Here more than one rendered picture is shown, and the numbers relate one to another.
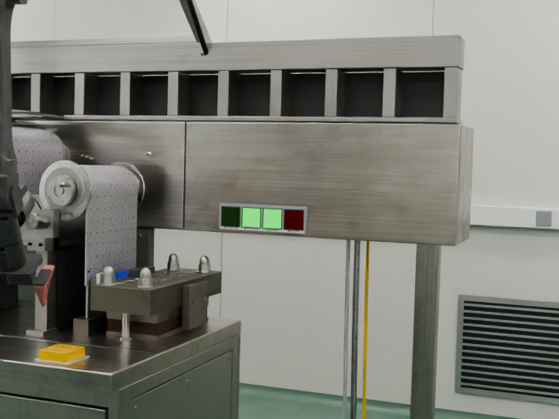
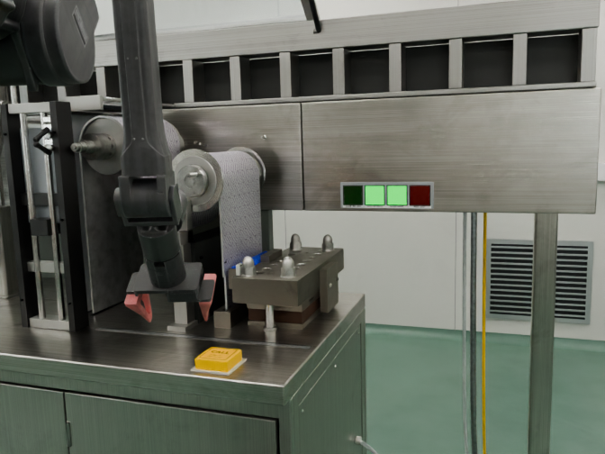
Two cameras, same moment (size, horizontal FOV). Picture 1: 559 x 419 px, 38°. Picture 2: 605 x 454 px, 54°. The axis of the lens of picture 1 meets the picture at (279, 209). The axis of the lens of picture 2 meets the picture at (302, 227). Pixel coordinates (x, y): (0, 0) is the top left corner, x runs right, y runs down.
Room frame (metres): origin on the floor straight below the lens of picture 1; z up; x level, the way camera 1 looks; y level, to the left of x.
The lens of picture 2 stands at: (0.61, 0.31, 1.34)
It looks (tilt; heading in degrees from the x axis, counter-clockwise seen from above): 8 degrees down; 359
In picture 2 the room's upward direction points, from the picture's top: 2 degrees counter-clockwise
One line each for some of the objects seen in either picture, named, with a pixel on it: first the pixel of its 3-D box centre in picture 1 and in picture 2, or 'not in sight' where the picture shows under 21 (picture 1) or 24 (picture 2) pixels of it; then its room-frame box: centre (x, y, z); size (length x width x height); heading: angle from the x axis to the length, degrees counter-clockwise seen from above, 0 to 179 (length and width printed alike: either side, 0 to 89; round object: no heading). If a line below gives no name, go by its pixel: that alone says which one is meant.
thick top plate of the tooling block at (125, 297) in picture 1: (160, 288); (293, 272); (2.10, 0.30, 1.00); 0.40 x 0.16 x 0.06; 160
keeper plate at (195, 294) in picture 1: (195, 304); (329, 286); (2.08, 0.21, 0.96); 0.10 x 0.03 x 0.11; 160
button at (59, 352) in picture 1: (61, 353); (219, 359); (1.73, 0.45, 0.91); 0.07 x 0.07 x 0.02; 70
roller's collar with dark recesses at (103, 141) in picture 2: not in sight; (97, 146); (2.07, 0.77, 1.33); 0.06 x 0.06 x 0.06; 70
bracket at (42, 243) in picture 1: (42, 271); (178, 266); (1.98, 0.57, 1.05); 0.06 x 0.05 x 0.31; 160
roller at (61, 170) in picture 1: (93, 189); (219, 177); (2.12, 0.48, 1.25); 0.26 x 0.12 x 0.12; 160
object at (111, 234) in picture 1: (111, 244); (242, 231); (2.10, 0.43, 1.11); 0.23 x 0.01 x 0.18; 160
